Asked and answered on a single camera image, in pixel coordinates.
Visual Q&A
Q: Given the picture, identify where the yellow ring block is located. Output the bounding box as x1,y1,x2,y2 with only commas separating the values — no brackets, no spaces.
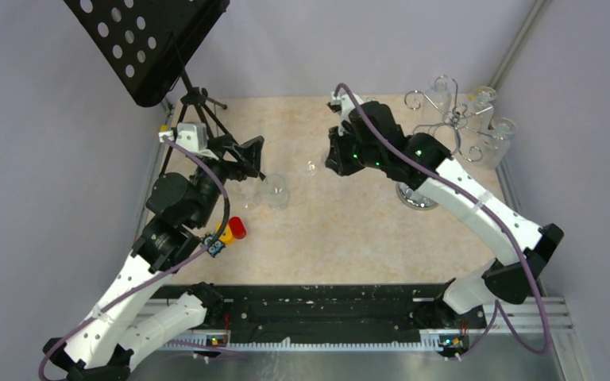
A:
218,225,235,246

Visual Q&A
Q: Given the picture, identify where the black perforated music stand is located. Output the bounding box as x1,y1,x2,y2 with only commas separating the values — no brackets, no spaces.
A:
64,0,235,181

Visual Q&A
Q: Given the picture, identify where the red cylinder block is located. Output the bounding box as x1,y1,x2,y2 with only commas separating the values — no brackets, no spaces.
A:
228,216,247,240

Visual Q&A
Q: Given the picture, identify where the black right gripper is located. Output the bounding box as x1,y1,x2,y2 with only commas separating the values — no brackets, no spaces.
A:
326,122,384,178

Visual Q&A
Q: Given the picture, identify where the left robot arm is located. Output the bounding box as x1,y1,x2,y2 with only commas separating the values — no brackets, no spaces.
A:
43,133,264,380

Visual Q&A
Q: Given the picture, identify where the etched wine glass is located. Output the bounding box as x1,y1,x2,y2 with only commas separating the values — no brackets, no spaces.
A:
426,75,458,114
479,117,518,170
472,86,497,131

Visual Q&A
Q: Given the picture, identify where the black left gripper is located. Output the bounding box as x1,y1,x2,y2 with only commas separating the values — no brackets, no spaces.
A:
191,133,264,229

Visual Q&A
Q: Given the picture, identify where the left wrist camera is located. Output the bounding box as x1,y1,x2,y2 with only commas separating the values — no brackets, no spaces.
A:
158,122,219,160

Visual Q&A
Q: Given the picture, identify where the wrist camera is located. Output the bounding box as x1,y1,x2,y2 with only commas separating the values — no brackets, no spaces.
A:
327,92,365,137
158,122,219,160

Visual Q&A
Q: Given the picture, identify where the clear smooth wine glass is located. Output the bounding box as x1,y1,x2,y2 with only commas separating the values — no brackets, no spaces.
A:
239,179,262,210

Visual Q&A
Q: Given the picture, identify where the chrome wine glass rack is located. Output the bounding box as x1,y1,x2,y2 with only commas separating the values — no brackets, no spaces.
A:
395,75,496,211

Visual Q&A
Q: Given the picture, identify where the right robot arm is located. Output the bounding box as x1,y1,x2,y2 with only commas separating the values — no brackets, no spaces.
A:
325,97,564,327

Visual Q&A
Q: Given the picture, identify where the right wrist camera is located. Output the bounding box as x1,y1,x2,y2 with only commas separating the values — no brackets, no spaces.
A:
327,92,365,137

